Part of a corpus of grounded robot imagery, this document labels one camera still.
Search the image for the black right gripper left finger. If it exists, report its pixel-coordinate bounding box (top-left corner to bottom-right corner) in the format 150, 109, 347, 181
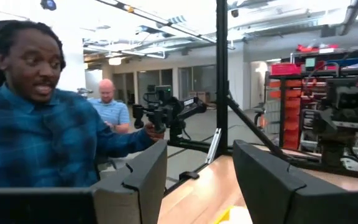
91, 139, 168, 224

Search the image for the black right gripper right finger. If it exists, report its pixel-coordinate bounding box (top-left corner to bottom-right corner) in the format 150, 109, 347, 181
232, 139, 343, 224

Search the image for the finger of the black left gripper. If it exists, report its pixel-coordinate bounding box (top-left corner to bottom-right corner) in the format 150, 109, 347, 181
314, 107, 338, 135

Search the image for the yellow plastic basket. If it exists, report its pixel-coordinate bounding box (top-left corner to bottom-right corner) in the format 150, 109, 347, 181
213, 205, 239, 224

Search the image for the shelf with red bins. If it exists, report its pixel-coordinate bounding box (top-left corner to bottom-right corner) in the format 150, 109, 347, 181
267, 43, 358, 150

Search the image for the black table edge clip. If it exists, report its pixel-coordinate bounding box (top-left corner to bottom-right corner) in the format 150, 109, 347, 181
178, 170, 200, 181

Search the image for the silver aluminium bar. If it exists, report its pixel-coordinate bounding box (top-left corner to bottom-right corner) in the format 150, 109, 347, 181
204, 127, 223, 165

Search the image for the person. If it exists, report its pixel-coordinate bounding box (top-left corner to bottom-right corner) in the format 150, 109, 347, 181
88, 78, 132, 134
0, 19, 164, 189

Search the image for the cardboard box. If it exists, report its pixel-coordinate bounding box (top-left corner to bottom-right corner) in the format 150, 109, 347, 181
188, 90, 211, 104

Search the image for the blue ceiling dome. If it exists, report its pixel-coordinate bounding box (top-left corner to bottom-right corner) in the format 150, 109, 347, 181
40, 0, 58, 12

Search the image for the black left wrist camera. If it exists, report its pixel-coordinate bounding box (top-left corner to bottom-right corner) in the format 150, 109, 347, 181
327, 85, 358, 110

